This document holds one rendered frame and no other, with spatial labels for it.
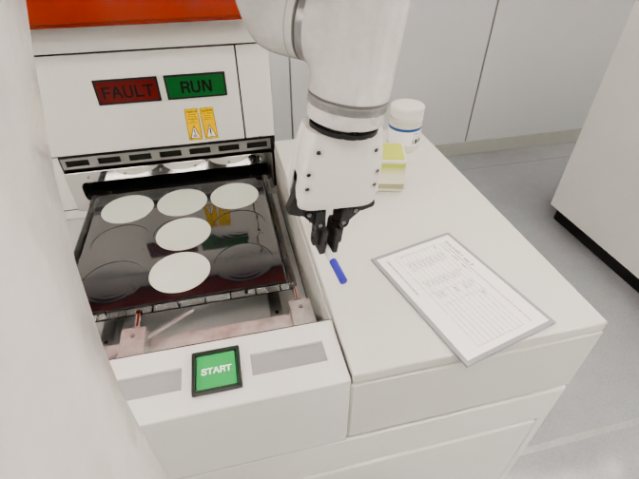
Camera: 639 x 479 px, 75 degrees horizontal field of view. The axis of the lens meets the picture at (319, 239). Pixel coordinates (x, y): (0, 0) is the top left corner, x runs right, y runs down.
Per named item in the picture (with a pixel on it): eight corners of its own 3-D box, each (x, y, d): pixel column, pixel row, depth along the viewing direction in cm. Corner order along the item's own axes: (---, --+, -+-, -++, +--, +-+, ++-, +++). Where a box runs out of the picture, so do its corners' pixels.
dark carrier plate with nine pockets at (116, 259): (100, 198, 89) (99, 195, 89) (261, 179, 95) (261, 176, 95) (62, 319, 63) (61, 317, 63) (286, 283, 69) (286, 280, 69)
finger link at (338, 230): (353, 195, 54) (345, 236, 58) (330, 197, 53) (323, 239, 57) (363, 209, 51) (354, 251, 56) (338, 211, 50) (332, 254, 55)
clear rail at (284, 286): (51, 325, 63) (48, 318, 62) (296, 284, 70) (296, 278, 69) (49, 332, 62) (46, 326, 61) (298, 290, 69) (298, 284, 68)
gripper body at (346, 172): (374, 99, 49) (358, 182, 55) (289, 100, 45) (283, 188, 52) (404, 126, 43) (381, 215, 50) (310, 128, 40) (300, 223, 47)
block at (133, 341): (126, 342, 62) (121, 329, 60) (150, 337, 62) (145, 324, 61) (120, 390, 56) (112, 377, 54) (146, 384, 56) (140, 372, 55)
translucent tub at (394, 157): (361, 172, 84) (363, 141, 79) (398, 173, 83) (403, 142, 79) (363, 192, 78) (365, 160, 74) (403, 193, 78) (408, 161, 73)
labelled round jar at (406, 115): (381, 141, 95) (385, 99, 89) (411, 138, 96) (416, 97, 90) (393, 155, 89) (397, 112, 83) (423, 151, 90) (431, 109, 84)
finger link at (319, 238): (323, 198, 52) (317, 239, 57) (299, 200, 51) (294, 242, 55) (332, 212, 50) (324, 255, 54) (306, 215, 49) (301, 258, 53)
